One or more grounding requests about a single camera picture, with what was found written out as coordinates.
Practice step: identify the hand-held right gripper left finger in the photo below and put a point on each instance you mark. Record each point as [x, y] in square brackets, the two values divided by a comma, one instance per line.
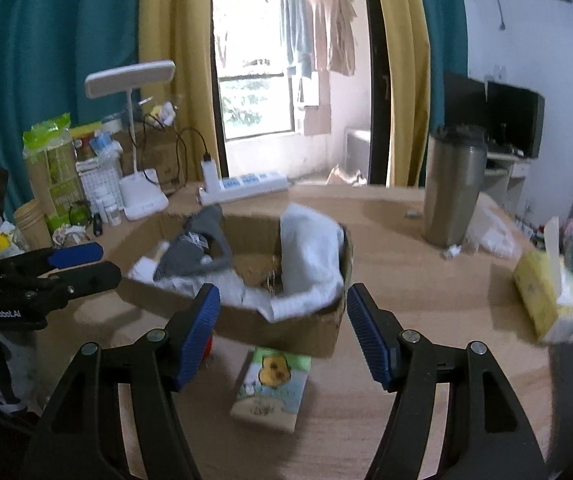
[199, 335]

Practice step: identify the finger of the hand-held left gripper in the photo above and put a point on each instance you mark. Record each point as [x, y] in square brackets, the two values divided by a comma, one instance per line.
[86, 280]
[74, 254]

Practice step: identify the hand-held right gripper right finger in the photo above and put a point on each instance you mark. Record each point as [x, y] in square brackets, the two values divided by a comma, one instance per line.
[369, 340]

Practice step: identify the grey sock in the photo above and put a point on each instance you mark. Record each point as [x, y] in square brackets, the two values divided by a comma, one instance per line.
[181, 260]

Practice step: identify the cardboard box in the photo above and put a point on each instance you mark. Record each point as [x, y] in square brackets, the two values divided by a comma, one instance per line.
[286, 331]

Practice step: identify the white waffle towel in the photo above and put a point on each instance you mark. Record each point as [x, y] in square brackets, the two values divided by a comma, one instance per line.
[311, 245]

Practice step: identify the crumpled paper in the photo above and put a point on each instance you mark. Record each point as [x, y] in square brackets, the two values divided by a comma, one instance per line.
[69, 237]

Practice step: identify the black marker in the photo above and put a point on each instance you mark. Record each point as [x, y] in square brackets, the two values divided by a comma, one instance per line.
[97, 225]

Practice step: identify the green tinted glasses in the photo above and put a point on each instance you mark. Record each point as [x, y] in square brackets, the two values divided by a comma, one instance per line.
[80, 214]

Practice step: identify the tan paper tub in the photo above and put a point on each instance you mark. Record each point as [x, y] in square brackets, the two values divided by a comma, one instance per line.
[34, 225]

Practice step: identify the white plastic basket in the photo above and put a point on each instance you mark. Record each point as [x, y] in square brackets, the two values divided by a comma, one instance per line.
[96, 180]

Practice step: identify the person's dark striped clothing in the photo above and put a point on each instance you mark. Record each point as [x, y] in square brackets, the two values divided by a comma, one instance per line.
[1, 385]

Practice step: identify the white desk lamp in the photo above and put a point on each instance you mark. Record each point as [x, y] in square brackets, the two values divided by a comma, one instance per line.
[139, 202]

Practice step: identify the green snack packet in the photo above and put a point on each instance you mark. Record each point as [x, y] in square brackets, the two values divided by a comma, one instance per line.
[51, 170]

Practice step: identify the cartoon pocket tissue pack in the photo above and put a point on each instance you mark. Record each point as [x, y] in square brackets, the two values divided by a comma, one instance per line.
[271, 391]

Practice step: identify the jar with yellow lid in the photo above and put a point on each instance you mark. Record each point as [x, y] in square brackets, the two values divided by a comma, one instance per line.
[84, 147]

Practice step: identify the blue white packet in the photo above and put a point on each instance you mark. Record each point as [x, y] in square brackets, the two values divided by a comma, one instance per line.
[105, 146]

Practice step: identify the brown cardboard carton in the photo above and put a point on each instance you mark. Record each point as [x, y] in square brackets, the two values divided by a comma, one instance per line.
[159, 160]

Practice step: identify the white charger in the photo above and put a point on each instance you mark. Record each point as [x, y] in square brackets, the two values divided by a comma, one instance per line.
[210, 175]

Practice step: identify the white power strip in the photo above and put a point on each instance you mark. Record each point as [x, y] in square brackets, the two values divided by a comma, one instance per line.
[251, 186]

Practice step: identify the white plastic bag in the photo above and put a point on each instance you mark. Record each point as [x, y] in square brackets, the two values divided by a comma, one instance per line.
[491, 235]

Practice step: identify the cardboard scraps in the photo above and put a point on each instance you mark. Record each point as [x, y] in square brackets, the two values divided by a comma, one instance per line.
[346, 176]

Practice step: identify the yellow white toy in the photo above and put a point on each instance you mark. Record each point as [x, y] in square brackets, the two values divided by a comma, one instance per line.
[162, 114]

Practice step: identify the steel tumbler with black lid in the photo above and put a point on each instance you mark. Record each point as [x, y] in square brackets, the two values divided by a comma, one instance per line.
[451, 195]

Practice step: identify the yellow tissue pack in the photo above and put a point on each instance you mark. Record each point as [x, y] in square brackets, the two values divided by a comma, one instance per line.
[541, 290]

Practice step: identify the white appliance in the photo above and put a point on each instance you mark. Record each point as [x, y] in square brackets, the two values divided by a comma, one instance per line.
[357, 155]

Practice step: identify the white computer desk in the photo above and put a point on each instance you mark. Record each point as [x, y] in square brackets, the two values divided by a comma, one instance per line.
[509, 180]

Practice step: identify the wide teal curtain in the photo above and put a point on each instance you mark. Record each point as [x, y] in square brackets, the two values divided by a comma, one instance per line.
[56, 40]

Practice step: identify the wide yellow curtain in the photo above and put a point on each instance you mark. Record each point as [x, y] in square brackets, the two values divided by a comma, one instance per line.
[186, 50]

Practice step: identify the cardboard panel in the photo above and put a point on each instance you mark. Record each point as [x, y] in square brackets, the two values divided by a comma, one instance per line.
[314, 110]

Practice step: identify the black monitor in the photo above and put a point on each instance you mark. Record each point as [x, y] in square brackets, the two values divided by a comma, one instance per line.
[516, 117]
[464, 102]

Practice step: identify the narrow yellow curtain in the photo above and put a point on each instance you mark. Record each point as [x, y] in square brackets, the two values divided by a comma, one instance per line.
[401, 70]

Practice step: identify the beige hanging shirt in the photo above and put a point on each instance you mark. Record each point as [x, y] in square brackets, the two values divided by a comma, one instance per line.
[342, 35]

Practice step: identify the pale hanging shirt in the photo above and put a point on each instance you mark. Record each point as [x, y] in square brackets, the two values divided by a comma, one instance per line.
[320, 30]

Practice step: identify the blue hanging garment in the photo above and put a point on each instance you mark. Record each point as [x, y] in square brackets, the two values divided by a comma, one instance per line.
[296, 30]

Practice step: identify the narrow teal curtain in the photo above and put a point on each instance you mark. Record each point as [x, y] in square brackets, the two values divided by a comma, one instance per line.
[441, 25]

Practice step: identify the dark door frame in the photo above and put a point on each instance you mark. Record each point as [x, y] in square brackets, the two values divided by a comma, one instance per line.
[376, 85]

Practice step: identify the white wall outlet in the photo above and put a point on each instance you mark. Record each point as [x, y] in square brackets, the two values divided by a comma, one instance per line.
[500, 71]

